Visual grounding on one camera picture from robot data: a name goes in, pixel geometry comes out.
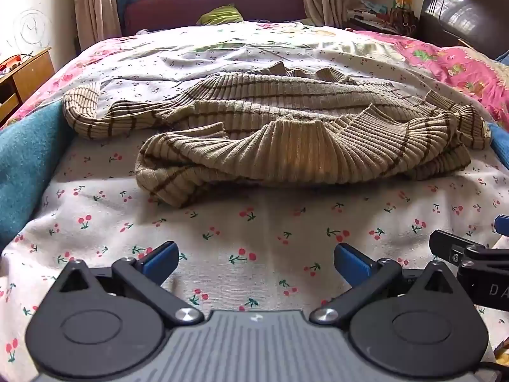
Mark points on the teal fleece blanket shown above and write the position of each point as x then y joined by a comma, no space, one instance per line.
28,159

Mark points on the green cloth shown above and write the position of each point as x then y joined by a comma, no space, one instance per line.
220,15

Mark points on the maroon padded headboard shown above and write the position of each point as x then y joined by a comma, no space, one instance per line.
179,8

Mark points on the pile of papers and books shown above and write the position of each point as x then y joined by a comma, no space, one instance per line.
370,14

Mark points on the orange item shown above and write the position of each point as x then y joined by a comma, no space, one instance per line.
10,63

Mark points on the dark glossy wooden board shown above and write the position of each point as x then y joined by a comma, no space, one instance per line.
461,8

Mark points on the blue knit cloth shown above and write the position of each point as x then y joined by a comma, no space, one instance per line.
501,139

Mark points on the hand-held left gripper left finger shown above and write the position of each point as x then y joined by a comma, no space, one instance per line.
163,262

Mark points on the wooden desk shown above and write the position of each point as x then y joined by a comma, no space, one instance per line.
34,75

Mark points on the white cherry print bedsheet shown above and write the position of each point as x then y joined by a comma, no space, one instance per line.
254,227

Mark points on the beige striped ribbed sweater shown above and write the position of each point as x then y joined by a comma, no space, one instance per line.
294,147

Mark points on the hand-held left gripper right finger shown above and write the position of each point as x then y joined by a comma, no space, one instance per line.
352,264

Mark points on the pink floral quilt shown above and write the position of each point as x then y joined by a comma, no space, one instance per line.
457,67

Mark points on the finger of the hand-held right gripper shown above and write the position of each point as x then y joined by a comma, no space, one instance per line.
447,244
503,226

